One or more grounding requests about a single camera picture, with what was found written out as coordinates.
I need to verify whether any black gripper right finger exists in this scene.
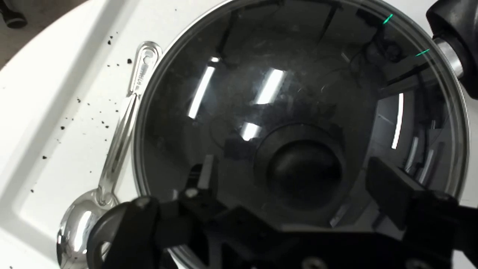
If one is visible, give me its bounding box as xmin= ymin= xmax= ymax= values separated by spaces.
xmin=364 ymin=156 xmax=478 ymax=252

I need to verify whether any white plastic tray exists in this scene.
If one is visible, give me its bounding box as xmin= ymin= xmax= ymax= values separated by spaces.
xmin=0 ymin=0 xmax=478 ymax=269

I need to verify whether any large metal spoon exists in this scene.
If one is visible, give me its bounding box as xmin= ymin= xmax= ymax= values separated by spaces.
xmin=55 ymin=41 xmax=163 ymax=269

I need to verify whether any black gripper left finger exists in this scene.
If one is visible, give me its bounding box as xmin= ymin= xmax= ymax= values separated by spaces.
xmin=178 ymin=155 xmax=236 ymax=237

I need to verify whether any black object on floor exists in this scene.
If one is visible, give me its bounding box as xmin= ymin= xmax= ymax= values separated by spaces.
xmin=0 ymin=0 xmax=28 ymax=31

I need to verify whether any glass lid with black knob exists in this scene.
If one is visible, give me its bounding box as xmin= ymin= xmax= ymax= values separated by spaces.
xmin=131 ymin=0 xmax=469 ymax=269

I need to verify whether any black frying pan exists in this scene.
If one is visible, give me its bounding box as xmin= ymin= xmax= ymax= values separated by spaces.
xmin=86 ymin=0 xmax=478 ymax=269

